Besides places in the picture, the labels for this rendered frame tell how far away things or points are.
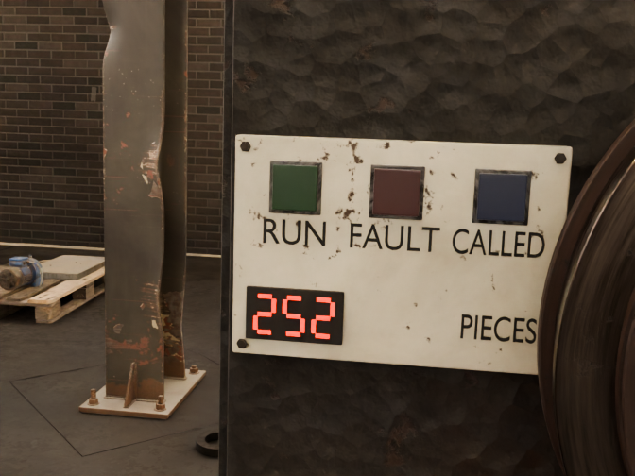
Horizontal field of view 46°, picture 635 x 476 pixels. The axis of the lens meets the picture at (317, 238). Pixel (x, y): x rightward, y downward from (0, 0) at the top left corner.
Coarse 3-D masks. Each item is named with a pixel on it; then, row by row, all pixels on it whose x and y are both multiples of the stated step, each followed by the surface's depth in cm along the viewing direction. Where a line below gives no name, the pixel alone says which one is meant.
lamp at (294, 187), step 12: (276, 168) 59; (288, 168) 59; (300, 168) 59; (312, 168) 59; (276, 180) 59; (288, 180) 59; (300, 180) 59; (312, 180) 59; (276, 192) 60; (288, 192) 59; (300, 192) 59; (312, 192) 59; (276, 204) 60; (288, 204) 60; (300, 204) 59; (312, 204) 59
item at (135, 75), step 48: (144, 0) 301; (144, 48) 304; (144, 96) 307; (144, 144) 310; (144, 192) 313; (144, 240) 316; (144, 288) 319; (144, 336) 322; (144, 384) 326; (192, 384) 348
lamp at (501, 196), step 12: (480, 180) 57; (492, 180) 57; (504, 180) 57; (516, 180) 57; (480, 192) 57; (492, 192) 57; (504, 192) 57; (516, 192) 57; (480, 204) 58; (492, 204) 57; (504, 204) 57; (516, 204) 57; (480, 216) 58; (492, 216) 58; (504, 216) 57; (516, 216) 57
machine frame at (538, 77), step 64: (256, 0) 60; (320, 0) 59; (384, 0) 59; (448, 0) 58; (512, 0) 57; (576, 0) 57; (256, 64) 61; (320, 64) 60; (384, 64) 59; (448, 64) 59; (512, 64) 58; (576, 64) 57; (256, 128) 62; (320, 128) 61; (384, 128) 60; (448, 128) 59; (512, 128) 59; (576, 128) 58; (576, 192) 59; (256, 384) 65; (320, 384) 64; (384, 384) 63; (448, 384) 63; (512, 384) 62; (256, 448) 66; (320, 448) 65; (384, 448) 64; (448, 448) 63; (512, 448) 63
